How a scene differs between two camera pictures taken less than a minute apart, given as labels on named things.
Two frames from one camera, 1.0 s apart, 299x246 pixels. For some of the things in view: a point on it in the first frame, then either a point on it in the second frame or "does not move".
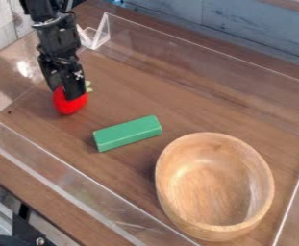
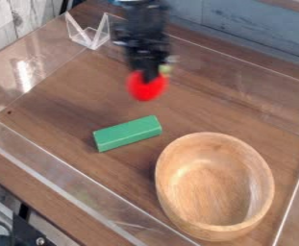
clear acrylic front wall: (126, 219) does not move
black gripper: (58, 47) → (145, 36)
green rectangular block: (126, 133) does not move
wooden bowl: (216, 186) does not move
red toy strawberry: (69, 107) → (153, 89)
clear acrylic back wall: (256, 90) does not move
